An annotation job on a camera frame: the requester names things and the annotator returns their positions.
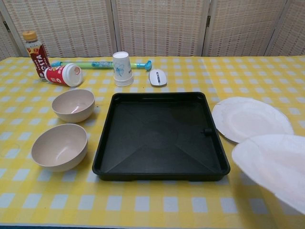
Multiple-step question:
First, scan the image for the beige bowl with pink stain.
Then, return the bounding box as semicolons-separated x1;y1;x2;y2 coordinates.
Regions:
51;89;95;124

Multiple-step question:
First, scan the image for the woven bamboo folding screen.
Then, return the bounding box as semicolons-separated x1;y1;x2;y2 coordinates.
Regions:
0;0;305;62

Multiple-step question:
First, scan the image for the red paper cup white lid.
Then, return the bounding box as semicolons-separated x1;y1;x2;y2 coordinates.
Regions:
43;62;84;88

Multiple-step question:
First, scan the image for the green blue toy water pump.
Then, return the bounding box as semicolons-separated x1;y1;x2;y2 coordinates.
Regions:
50;60;153;72

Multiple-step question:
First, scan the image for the black square plastic tray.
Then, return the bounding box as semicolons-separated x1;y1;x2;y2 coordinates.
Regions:
91;92;231;183

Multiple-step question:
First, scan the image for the white paper plate torn rim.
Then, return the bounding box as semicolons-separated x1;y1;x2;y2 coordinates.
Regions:
231;134;305;215

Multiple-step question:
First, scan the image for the white computer mouse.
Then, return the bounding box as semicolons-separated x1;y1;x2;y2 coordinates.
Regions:
149;68;168;87

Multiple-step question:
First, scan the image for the plain beige bowl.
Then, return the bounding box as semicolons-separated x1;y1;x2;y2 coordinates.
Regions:
31;123;88;173

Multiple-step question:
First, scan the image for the Costa coffee bottle yellow cap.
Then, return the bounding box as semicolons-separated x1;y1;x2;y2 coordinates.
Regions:
22;31;51;83

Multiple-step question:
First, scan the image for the white paper plate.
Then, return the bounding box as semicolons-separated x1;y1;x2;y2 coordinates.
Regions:
212;96;294;144

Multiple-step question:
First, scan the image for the yellow checked tablecloth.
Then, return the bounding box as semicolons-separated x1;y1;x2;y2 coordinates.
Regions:
0;56;270;227
202;55;305;229

